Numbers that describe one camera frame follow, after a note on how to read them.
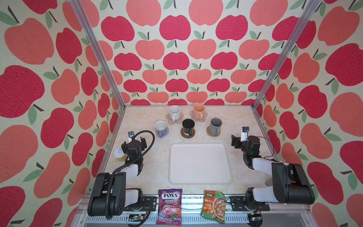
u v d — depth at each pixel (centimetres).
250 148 71
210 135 102
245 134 80
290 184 44
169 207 70
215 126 95
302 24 76
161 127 104
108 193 42
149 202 75
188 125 96
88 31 77
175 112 110
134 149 68
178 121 111
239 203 73
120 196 43
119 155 86
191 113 115
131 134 76
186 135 101
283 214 75
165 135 101
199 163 90
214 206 72
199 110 109
